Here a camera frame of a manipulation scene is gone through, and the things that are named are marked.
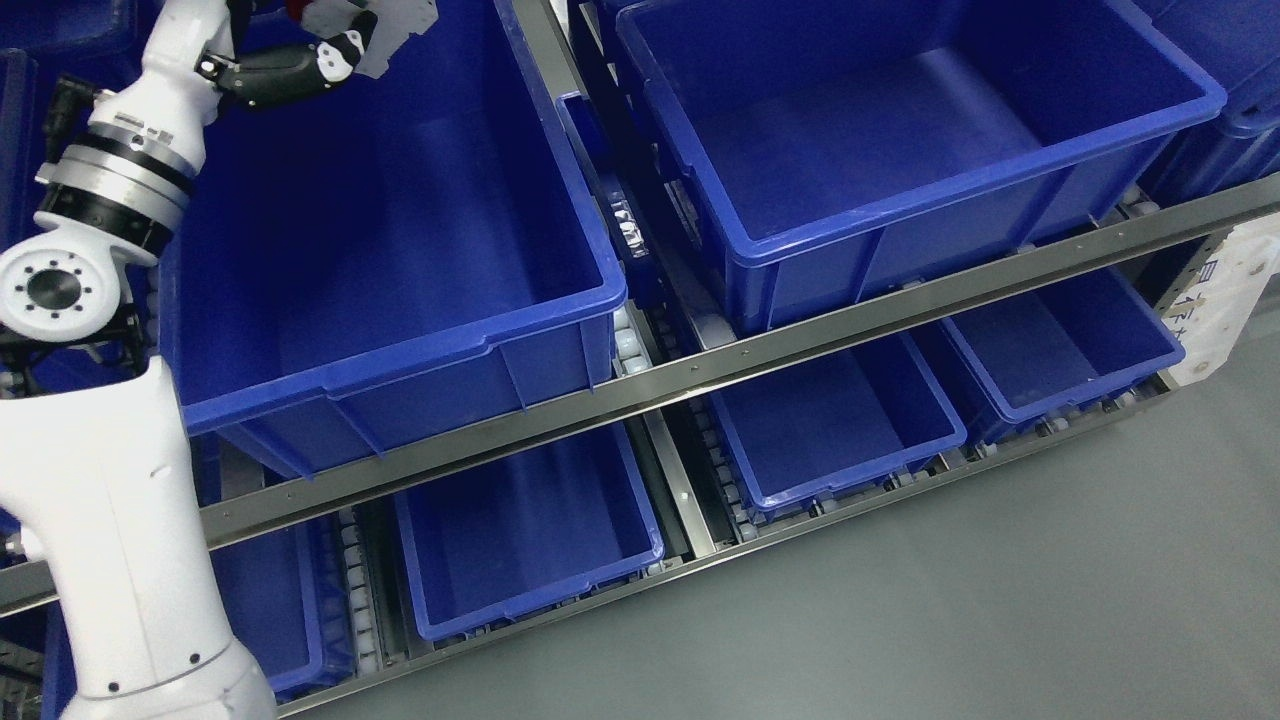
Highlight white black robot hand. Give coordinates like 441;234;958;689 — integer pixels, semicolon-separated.
88;1;380;170

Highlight grey circuit breaker red switch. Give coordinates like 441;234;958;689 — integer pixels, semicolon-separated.
284;1;439;85

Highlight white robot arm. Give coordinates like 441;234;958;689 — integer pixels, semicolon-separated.
3;111;276;719

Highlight metal roller shelf rack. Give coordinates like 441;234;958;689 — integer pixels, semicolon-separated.
0;0;1280;720

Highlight large blue bin left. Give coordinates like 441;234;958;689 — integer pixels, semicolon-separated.
157;1;627;478

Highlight large blue bin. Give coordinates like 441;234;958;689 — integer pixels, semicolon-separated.
614;1;1228;336
157;1;627;478

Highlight lower blue bin far left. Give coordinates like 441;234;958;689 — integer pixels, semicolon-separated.
40;515;353;720

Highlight large blue bin right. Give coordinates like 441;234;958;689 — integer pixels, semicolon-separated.
614;1;1228;336

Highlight lower blue bin middle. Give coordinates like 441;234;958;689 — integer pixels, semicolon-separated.
708;333;968;521

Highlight lower blue bin right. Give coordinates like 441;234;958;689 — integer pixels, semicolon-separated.
909;268;1187;445

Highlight white label bracket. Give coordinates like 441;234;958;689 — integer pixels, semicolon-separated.
1160;214;1279;386

